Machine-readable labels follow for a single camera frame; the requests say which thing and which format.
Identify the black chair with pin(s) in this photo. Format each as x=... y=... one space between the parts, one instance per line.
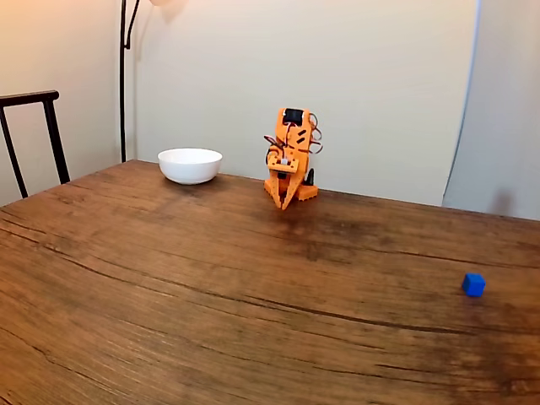
x=50 y=122

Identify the black floor lamp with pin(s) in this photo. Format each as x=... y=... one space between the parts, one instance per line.
x=122 y=105

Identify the white bowl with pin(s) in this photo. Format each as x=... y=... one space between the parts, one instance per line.
x=190 y=166

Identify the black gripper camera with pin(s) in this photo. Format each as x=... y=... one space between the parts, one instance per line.
x=282 y=174

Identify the blue cube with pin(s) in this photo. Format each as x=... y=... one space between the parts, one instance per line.
x=473 y=285

